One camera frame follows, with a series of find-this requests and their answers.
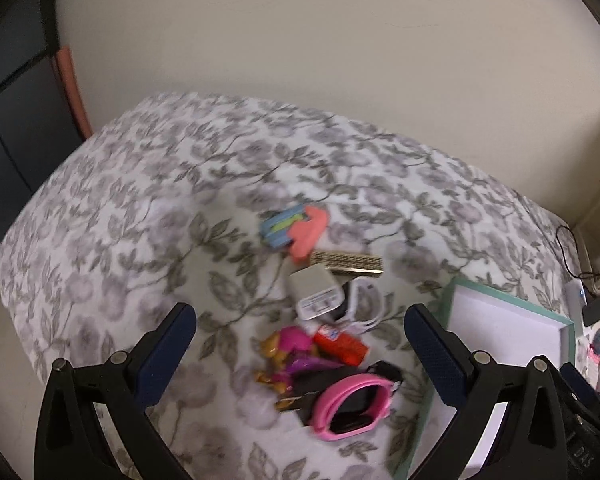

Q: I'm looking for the black cable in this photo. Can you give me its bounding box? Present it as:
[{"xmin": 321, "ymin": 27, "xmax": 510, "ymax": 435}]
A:
[{"xmin": 555, "ymin": 225, "xmax": 600, "ymax": 282}]

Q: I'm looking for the gold patterned lighter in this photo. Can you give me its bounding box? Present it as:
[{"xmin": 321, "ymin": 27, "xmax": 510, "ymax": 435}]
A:
[{"xmin": 310, "ymin": 250, "xmax": 384, "ymax": 278}]

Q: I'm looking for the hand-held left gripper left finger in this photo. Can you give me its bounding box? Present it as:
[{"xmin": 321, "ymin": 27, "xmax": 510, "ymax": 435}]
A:
[{"xmin": 34, "ymin": 302, "xmax": 197, "ymax": 480}]

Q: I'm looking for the red tube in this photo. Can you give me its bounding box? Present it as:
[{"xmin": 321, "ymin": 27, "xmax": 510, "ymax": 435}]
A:
[{"xmin": 313, "ymin": 324, "xmax": 369, "ymax": 366}]

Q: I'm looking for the dark wardrobe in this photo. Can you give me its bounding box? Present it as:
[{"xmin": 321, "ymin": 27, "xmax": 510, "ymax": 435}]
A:
[{"xmin": 0, "ymin": 0, "xmax": 83, "ymax": 253}]

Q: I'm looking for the pink dog toy figure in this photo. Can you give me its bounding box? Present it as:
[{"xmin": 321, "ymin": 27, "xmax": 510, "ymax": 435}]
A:
[{"xmin": 253, "ymin": 326, "xmax": 331, "ymax": 395}]

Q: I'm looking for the floral printed blanket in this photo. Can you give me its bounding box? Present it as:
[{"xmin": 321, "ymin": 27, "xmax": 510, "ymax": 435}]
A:
[{"xmin": 0, "ymin": 92, "xmax": 581, "ymax": 480}]

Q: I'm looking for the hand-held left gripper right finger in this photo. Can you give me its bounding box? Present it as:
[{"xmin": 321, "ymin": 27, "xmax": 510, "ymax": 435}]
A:
[{"xmin": 404, "ymin": 304, "xmax": 567, "ymax": 480}]

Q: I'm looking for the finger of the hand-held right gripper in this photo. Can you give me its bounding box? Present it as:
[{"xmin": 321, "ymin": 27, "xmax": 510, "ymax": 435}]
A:
[{"xmin": 560, "ymin": 364, "xmax": 600, "ymax": 423}]

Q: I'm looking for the white charger adapter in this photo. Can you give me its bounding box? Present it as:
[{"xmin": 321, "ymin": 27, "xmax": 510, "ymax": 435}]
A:
[{"xmin": 287, "ymin": 265, "xmax": 350, "ymax": 322}]

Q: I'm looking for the beige furniture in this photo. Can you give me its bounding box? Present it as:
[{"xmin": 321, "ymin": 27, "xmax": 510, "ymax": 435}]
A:
[{"xmin": 574, "ymin": 175, "xmax": 600, "ymax": 273}]

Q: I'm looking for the pink smartwatch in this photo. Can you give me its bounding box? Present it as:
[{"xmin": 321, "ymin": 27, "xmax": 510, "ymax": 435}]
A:
[{"xmin": 312, "ymin": 374, "xmax": 395, "ymax": 442}]

